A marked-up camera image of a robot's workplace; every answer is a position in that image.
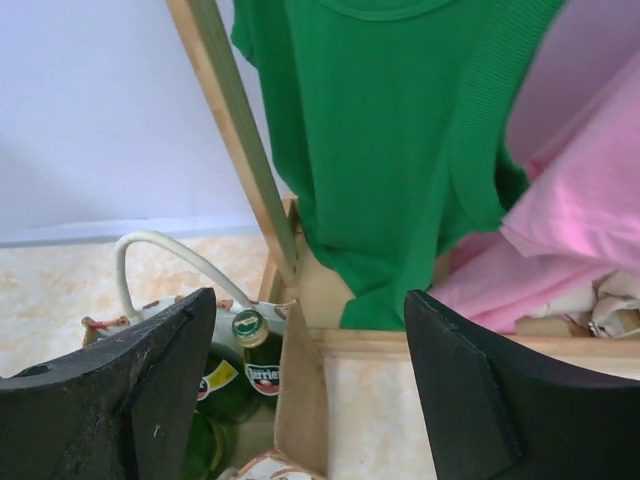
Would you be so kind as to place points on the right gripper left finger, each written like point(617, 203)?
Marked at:
point(120, 408)

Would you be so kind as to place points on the beige crumpled cloth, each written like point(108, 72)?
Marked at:
point(608, 306)

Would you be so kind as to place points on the green Perrier bottle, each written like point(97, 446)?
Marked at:
point(262, 350)

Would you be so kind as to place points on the pink shirt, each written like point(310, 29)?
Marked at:
point(577, 222)

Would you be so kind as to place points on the patterned canvas tote bag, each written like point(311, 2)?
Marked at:
point(296, 376)

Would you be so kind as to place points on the green tank top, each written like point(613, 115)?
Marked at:
point(387, 121)

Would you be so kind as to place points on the dark green red-label bottle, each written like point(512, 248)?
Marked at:
point(219, 408)

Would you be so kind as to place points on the wooden clothes rack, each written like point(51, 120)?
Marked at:
point(233, 92)

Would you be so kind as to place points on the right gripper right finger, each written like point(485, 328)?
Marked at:
point(495, 409)

